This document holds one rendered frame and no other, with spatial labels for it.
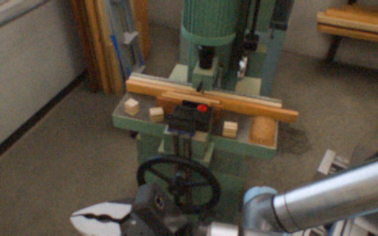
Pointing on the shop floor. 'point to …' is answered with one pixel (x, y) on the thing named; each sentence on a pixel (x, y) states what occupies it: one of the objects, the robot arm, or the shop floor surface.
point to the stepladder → (120, 39)
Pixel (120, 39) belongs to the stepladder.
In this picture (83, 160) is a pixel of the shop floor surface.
